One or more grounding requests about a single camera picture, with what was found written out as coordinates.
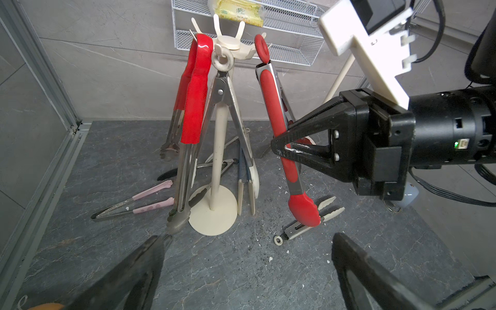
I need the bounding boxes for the blue handled cream tongs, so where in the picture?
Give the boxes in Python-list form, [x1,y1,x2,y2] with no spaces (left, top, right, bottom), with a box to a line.
[237,145,256,216]

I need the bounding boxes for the orange monster plush toy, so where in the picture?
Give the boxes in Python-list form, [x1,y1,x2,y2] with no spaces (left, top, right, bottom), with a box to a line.
[28,303,64,310]

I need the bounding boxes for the black tipped steel tongs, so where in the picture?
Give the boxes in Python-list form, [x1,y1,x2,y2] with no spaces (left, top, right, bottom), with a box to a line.
[156,158,239,208]

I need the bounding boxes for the red pink paw tongs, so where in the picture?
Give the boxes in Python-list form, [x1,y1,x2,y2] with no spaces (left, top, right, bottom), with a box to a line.
[90,180,174,222]

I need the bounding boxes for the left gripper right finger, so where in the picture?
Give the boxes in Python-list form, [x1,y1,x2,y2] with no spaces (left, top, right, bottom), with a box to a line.
[332,232,436,309]

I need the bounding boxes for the red sleeved steel tongs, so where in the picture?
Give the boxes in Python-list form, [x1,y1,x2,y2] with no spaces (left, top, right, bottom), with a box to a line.
[166,33,213,235]

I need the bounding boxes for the cream utensil stand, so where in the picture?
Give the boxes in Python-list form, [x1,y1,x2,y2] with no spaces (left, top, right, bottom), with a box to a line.
[189,14,255,236]
[323,54,355,103]

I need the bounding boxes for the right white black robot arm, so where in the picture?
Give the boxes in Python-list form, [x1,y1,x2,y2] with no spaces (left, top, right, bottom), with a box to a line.
[271,1,495,200]

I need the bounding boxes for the white wire mesh basket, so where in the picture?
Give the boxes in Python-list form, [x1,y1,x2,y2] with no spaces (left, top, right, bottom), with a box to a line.
[171,0,325,67]

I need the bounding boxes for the yellow packet in basket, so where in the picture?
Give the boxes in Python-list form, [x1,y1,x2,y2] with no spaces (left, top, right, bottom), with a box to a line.
[207,0,266,27]

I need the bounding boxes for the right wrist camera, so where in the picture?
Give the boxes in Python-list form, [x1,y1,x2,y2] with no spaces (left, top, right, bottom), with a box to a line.
[318,0,417,110]

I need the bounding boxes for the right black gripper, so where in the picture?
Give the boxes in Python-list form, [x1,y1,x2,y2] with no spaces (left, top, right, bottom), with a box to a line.
[271,89,415,200]

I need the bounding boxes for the grey blue dome toy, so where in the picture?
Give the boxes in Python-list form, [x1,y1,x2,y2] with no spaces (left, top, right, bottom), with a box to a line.
[384,182,419,213]

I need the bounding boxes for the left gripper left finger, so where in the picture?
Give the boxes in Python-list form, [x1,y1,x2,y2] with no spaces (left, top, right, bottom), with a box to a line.
[64,235,173,309]

